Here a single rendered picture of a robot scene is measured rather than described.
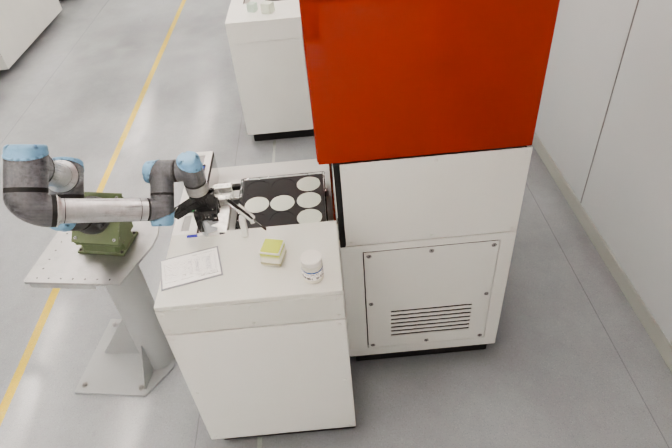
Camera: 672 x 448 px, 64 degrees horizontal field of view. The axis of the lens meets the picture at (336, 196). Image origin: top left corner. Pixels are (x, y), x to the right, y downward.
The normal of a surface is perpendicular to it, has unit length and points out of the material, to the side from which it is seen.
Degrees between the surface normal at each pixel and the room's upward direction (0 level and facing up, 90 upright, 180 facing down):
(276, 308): 90
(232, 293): 0
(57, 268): 0
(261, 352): 90
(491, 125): 90
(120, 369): 0
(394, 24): 90
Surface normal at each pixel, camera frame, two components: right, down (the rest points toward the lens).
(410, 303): 0.06, 0.63
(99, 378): -0.07, -0.77
